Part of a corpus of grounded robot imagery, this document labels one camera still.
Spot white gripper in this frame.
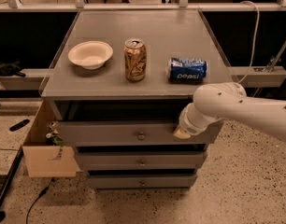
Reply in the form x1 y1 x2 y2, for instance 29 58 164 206
173 103 222 139

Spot grey top drawer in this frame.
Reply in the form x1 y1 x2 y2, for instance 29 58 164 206
56 121 222 147

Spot grey drawer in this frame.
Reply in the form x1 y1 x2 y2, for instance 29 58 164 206
75 151 207 171
88 175 197 189
56 121 222 147

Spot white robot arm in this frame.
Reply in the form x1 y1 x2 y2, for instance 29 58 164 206
173 82 286 142

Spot grey middle drawer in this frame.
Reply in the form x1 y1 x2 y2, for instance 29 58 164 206
75 151 207 171

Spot grey bottom drawer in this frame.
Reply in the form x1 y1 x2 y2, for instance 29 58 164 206
88 175 197 189

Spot grey drawer cabinet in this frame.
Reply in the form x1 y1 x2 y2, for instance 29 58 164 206
42 9 231 189

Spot blue pepsi can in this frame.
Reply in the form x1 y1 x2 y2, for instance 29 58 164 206
166 57 207 81

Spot gold upright soda can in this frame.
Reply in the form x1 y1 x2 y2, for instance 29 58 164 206
123 38 147 82

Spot white paper bowl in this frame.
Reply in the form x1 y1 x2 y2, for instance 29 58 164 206
68 41 113 70

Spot items in cardboard box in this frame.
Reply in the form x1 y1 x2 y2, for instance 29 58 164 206
46 121 64 147

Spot cardboard box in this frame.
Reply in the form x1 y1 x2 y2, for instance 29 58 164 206
22 101 79 177

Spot black remote on floor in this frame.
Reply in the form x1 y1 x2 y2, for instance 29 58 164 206
9 119 30 132

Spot black cloth on ledge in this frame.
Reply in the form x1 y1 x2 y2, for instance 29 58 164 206
0 61 25 77

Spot black pole on floor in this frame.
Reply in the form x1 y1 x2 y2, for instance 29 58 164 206
0 147 23 222

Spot black floor cable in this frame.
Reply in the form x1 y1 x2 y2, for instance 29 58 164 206
25 177 55 224

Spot white cable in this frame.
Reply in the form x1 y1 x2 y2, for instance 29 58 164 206
233 0 261 86

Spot metal railing frame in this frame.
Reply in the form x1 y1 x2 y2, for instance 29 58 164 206
0 0 286 12

